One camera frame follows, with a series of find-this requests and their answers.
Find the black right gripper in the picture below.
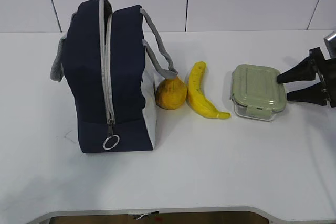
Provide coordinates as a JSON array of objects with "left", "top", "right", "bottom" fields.
[{"left": 277, "top": 47, "right": 335, "bottom": 108}]

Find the green lid glass container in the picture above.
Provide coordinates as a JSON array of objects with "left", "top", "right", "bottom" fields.
[{"left": 230, "top": 64, "right": 287, "bottom": 121}]

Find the yellow banana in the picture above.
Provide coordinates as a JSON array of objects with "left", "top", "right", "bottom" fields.
[{"left": 187, "top": 61, "right": 231, "bottom": 120}]

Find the yellow round fruit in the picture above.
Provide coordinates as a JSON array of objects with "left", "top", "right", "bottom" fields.
[{"left": 155, "top": 77, "right": 187, "bottom": 110}]

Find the navy blue lunch bag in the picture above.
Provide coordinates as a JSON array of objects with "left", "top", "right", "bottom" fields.
[{"left": 50, "top": 0, "right": 177, "bottom": 153}]

